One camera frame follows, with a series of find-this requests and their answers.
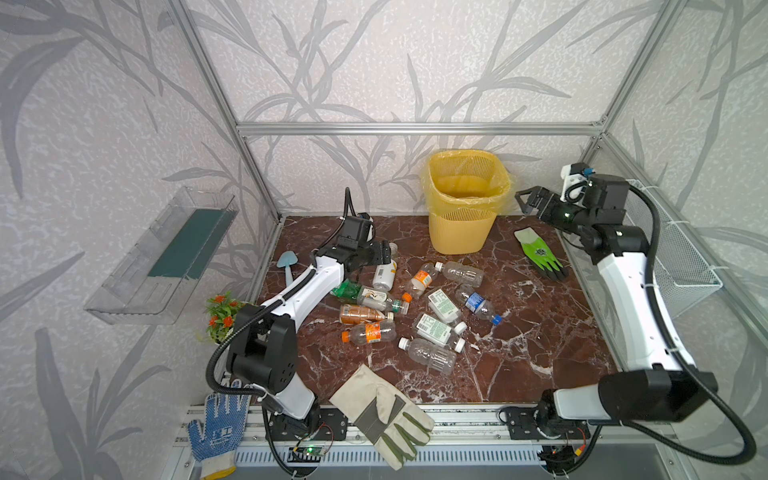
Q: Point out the orange label bottle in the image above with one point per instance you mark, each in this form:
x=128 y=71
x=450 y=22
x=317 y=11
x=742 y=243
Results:
x=369 y=333
x=421 y=281

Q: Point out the brown coffee bottle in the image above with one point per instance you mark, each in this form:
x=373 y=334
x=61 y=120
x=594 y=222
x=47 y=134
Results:
x=355 y=314

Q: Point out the clear acrylic wall shelf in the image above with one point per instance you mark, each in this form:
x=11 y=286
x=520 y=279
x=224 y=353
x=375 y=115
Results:
x=157 y=277

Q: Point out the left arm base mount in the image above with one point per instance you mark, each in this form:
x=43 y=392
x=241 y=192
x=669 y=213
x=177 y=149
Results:
x=322 y=423

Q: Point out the clear bottle bird label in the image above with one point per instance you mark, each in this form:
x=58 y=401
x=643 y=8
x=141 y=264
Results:
x=381 y=301

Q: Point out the artificial flower plant pot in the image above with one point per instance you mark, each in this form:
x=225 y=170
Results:
x=221 y=311

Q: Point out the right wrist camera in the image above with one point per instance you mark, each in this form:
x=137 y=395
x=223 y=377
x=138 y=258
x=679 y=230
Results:
x=576 y=179

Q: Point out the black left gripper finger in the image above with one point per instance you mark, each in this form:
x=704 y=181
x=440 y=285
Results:
x=378 y=261
x=379 y=248

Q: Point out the green plastic bottle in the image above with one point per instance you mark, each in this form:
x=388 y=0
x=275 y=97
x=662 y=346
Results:
x=348 y=291

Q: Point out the yellow ribbed plastic bin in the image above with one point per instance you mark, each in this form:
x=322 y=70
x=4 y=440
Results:
x=458 y=237

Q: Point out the blue label bottle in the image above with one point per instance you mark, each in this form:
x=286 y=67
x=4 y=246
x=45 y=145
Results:
x=477 y=304

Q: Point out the light blue garden trowel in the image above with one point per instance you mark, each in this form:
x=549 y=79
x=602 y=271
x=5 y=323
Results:
x=285 y=262

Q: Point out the yellow bin liner bag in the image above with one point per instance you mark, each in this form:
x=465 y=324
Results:
x=464 y=184

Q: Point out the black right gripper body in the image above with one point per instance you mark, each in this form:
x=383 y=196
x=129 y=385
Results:
x=549 y=204

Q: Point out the blue dotted knit glove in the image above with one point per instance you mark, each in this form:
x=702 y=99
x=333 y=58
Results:
x=214 y=441

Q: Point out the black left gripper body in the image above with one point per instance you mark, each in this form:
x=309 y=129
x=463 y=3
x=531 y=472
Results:
x=372 y=253

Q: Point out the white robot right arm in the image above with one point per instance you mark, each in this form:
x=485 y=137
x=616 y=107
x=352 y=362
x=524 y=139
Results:
x=620 y=227

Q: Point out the green black rubber glove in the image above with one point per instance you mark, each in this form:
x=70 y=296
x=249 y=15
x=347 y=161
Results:
x=540 y=255

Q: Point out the white yoghurt bottle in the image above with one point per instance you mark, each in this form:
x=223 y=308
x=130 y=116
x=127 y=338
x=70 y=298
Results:
x=385 y=274

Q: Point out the clear bottle white cap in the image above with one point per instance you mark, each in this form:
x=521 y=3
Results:
x=458 y=272

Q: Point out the beige leather work glove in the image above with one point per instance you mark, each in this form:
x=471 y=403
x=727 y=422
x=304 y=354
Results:
x=394 y=424

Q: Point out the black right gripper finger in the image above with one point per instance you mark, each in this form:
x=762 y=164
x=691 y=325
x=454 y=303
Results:
x=533 y=194
x=534 y=206

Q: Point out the clear ribbed bottle front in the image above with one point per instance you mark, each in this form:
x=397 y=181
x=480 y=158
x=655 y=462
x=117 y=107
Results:
x=433 y=357

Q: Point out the white wire mesh basket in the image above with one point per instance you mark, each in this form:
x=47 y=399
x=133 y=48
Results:
x=684 y=277

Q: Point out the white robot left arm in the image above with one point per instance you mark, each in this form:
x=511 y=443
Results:
x=261 y=356

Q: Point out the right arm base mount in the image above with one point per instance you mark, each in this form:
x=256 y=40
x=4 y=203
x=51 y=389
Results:
x=538 y=423

